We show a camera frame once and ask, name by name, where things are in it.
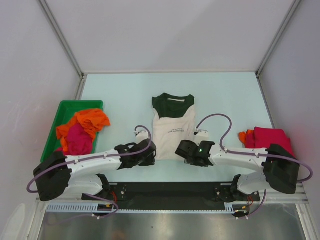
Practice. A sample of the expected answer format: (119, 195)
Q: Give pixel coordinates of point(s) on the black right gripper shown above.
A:
(189, 161)

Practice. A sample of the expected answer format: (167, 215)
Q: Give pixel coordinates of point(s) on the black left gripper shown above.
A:
(149, 161)

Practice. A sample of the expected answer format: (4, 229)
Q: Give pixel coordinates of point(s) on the white and green t-shirt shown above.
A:
(173, 122)

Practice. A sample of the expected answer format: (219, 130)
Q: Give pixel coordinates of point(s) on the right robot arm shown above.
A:
(273, 167)

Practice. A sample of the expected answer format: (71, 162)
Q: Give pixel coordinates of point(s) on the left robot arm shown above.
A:
(66, 176)

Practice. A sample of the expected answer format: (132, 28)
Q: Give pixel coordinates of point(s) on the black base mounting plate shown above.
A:
(178, 193)

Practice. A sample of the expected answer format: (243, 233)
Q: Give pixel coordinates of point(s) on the folded orange t-shirt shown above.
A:
(247, 138)

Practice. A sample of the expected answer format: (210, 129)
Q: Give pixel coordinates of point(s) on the orange t-shirt in bin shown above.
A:
(92, 120)

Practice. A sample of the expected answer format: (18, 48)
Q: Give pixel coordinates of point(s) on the folded pink t-shirt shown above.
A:
(264, 137)

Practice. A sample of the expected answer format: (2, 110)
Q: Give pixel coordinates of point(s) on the pink t-shirt in bin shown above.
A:
(77, 142)

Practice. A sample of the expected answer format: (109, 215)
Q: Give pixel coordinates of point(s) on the green plastic bin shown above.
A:
(66, 110)

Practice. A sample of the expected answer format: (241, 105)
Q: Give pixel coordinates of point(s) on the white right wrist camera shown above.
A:
(200, 136)

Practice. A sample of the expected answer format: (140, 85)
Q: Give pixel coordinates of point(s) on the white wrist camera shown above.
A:
(200, 136)
(141, 135)

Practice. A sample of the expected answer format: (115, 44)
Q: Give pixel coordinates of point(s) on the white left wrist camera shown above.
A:
(141, 135)

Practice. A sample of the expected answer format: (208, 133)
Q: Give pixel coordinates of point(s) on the slotted cable duct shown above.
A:
(135, 207)

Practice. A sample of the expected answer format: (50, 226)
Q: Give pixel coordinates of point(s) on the aluminium frame rail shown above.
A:
(300, 197)

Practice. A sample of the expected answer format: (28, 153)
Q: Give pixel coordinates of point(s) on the left aluminium corner post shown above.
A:
(48, 13)

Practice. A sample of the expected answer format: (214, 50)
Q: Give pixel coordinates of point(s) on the aluminium corner post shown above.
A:
(279, 33)
(48, 13)

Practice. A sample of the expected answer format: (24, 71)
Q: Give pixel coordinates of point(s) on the right aluminium corner post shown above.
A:
(279, 33)

